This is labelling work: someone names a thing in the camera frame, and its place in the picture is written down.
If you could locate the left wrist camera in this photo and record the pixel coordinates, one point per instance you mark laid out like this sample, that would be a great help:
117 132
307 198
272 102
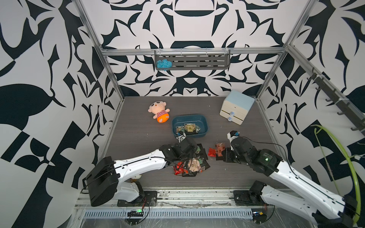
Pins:
181 137

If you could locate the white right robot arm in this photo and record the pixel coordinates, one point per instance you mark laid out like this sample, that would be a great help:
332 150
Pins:
314 203

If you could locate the red foil tea bag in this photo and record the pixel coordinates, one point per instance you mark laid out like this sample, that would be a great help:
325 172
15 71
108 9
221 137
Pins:
180 169

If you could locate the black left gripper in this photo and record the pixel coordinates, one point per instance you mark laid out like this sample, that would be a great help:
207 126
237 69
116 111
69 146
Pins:
191 154

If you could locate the cream blue mini drawer cabinet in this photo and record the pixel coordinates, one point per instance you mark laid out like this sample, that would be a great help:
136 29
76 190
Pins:
238 103

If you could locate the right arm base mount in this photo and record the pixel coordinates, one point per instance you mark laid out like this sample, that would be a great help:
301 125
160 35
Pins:
247 198

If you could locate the plush baby doll toy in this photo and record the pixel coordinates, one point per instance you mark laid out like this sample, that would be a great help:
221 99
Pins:
161 113

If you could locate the beige label tea bag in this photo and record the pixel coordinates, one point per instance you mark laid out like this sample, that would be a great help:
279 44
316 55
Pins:
195 166

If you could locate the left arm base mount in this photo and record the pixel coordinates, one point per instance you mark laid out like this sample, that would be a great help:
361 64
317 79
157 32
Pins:
147 198

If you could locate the small red tea bag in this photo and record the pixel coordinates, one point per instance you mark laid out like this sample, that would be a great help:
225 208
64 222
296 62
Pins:
212 152

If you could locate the pink label tea bag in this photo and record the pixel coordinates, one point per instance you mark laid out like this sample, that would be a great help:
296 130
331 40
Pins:
219 148

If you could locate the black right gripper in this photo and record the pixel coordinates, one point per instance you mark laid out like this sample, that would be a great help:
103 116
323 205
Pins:
225 155

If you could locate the teal plastic storage box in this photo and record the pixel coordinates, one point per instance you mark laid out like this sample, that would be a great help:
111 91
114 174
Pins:
199 120

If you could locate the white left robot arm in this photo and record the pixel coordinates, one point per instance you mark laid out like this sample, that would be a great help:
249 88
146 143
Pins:
109 179

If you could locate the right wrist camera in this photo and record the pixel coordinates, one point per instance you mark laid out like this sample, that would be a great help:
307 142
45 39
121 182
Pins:
232 135

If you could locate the dark hook rail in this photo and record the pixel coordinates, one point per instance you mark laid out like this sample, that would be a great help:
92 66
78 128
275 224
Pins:
337 98

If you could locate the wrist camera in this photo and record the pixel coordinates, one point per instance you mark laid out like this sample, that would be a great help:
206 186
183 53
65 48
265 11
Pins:
181 137
232 135

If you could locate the grey wall shelf rack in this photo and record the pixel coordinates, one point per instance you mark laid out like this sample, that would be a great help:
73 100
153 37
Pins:
195 60

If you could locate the blue scrunchy sponge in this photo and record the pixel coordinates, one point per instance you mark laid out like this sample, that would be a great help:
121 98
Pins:
164 64

